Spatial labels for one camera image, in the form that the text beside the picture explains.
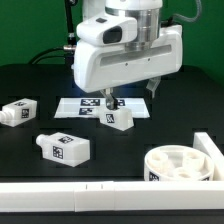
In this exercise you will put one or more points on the white right fence rail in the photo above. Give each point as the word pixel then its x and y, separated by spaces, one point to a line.
pixel 204 143

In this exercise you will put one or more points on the white fence rail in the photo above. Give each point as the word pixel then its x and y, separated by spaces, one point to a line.
pixel 110 196
pixel 204 143

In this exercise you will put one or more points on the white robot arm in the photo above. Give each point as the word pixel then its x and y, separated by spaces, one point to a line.
pixel 147 14

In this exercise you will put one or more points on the white round stool seat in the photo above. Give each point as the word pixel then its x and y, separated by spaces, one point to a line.
pixel 177 163

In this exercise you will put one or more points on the black cable pole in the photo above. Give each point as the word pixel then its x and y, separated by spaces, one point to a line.
pixel 71 39

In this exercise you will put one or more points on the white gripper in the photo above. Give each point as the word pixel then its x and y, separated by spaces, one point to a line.
pixel 103 60

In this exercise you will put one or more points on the white front fence rail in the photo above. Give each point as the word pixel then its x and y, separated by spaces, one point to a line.
pixel 110 196

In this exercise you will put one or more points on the white paper marker sheet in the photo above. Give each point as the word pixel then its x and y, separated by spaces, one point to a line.
pixel 85 107

